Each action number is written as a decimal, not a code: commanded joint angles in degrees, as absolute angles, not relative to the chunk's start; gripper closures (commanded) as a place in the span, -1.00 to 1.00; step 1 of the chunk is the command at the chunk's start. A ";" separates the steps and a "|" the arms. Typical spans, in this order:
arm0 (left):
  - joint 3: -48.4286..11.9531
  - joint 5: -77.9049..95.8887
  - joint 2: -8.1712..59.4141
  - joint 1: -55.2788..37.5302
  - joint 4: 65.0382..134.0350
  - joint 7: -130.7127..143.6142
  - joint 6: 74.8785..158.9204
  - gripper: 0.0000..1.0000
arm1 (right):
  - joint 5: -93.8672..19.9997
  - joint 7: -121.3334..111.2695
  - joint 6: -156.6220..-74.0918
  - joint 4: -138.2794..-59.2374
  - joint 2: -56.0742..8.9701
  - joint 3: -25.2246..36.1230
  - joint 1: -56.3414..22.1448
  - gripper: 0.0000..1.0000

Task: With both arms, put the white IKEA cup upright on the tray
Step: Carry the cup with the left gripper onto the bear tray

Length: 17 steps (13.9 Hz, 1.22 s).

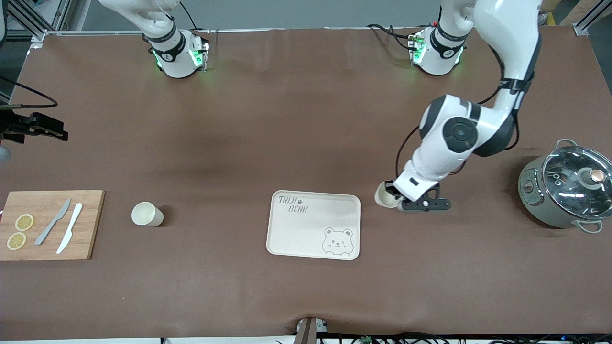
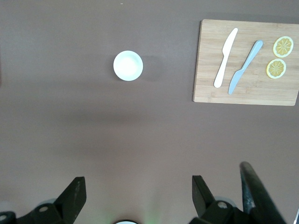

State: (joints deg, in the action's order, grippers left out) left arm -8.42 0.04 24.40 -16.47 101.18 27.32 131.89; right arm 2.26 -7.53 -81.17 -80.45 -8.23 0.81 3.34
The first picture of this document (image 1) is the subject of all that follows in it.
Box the white plastic cup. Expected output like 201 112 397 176
374 181 403 209
131 202 164 227

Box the white bear print tray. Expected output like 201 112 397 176
266 190 361 261

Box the grey plastic knife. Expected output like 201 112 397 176
34 198 72 246

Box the white plastic knife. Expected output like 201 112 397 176
56 203 84 255

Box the wooden cutting board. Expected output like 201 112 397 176
0 190 106 261

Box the grey-green cooking pot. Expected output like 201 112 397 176
517 138 612 234

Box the glass pot lid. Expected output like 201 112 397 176
542 145 612 207

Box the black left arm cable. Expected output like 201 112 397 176
395 45 522 180

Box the aluminium frame profile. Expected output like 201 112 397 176
573 0 612 37
6 0 73 43

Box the black arm base cable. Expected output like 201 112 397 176
366 22 417 51

